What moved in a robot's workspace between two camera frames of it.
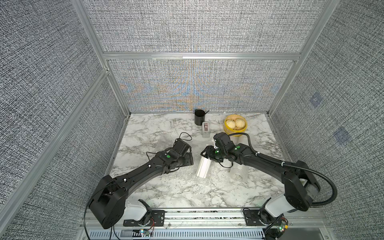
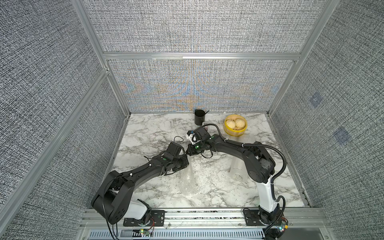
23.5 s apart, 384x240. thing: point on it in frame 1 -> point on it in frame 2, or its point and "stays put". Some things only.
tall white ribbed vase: (239, 173) stays put
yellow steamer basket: (235, 123) stays put
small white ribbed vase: (204, 167) -> (190, 182)
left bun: (231, 123) stays put
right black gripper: (208, 152) -> (191, 151)
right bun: (239, 123) stays put
